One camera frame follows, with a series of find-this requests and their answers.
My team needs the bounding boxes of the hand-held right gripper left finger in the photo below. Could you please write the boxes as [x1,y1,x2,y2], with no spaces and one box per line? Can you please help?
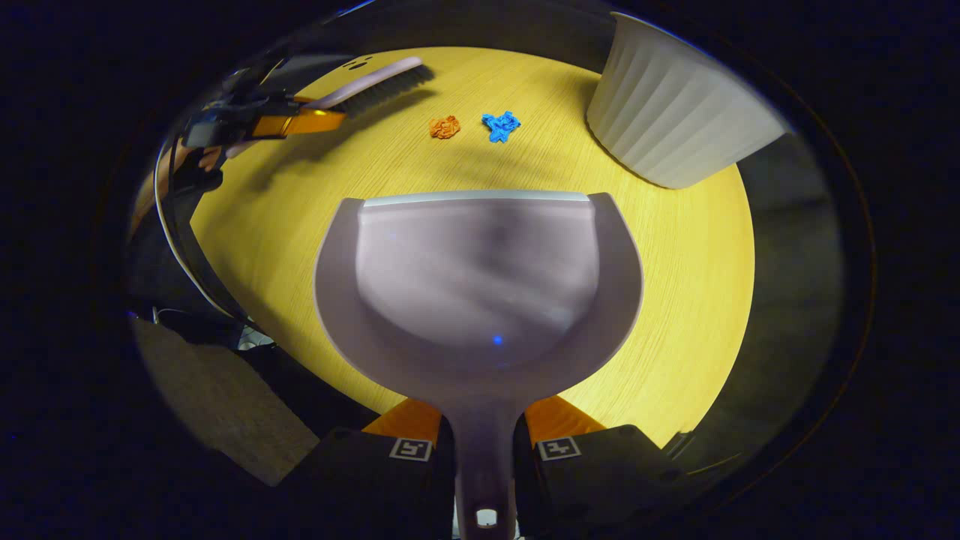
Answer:
[279,397,456,540]

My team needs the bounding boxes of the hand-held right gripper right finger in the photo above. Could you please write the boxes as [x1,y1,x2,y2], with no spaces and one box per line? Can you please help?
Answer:
[513,394,687,540]

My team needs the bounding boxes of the blue paper scrap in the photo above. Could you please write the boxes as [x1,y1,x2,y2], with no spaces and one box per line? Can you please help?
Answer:
[481,111,522,144]

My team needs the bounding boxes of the lilac dustpan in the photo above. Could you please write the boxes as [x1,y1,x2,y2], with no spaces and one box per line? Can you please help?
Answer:
[313,190,644,540]

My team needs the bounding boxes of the white ribbed garbage bin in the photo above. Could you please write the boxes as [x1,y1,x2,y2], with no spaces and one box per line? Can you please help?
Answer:
[586,11,792,190]

